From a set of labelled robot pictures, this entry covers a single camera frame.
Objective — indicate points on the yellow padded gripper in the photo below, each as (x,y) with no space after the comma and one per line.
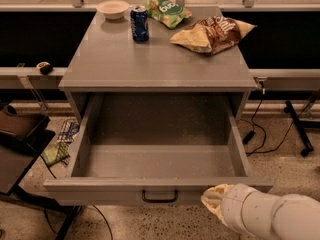
(237,206)

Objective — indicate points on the grey top drawer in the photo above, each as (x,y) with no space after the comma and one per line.
(130,142)

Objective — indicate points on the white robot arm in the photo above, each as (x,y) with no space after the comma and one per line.
(246,210)

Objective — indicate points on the grey drawer cabinet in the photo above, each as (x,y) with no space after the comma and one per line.
(108,59)

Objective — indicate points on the black wheeled stand base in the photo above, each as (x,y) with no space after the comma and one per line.
(301,125)

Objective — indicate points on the checkered packet on floor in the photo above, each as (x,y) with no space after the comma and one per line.
(68,131)

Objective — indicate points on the green packet on floor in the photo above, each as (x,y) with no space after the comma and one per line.
(56,153)

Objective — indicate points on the brown yellow chip bag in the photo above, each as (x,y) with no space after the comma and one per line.
(212,35)

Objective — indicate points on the green chip bag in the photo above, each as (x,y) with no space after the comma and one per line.
(167,12)

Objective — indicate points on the blue soda can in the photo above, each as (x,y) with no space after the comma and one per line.
(139,23)

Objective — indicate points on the black side table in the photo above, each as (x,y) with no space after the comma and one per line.
(23,137)

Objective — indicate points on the small black round object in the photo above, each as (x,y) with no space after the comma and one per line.
(44,68)

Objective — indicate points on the white bowl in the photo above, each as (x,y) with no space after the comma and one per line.
(112,9)

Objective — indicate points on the black top drawer handle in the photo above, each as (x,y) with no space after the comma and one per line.
(159,197)

